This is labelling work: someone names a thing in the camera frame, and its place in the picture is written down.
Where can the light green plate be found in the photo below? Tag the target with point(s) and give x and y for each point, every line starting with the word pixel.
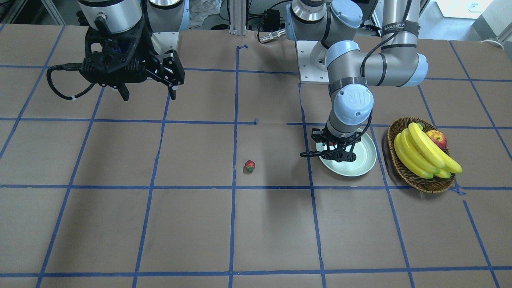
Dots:
pixel 365 152

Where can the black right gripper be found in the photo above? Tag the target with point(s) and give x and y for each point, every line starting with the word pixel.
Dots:
pixel 148 48

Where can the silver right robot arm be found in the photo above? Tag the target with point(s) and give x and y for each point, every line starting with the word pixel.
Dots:
pixel 121 15

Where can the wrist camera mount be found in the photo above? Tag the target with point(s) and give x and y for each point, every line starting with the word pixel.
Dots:
pixel 115 58
pixel 337 155

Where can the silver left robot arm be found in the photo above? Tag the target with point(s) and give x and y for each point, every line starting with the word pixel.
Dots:
pixel 395 62

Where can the aluminium frame post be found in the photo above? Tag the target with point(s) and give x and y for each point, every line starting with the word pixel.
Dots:
pixel 237 17

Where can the red apple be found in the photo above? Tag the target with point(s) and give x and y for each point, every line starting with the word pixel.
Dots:
pixel 438 138

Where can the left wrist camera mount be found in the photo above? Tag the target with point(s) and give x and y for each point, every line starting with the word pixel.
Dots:
pixel 337 155

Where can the yellow banana bunch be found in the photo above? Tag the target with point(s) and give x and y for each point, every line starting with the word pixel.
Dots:
pixel 421 156

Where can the brown wicker basket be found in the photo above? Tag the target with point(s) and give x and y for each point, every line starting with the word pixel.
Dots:
pixel 435 185

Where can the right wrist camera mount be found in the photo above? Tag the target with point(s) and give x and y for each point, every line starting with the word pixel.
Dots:
pixel 115 58

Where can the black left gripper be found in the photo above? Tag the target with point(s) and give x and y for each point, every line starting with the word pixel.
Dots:
pixel 335 139

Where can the red strawberry green top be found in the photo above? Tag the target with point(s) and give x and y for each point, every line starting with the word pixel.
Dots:
pixel 249 166

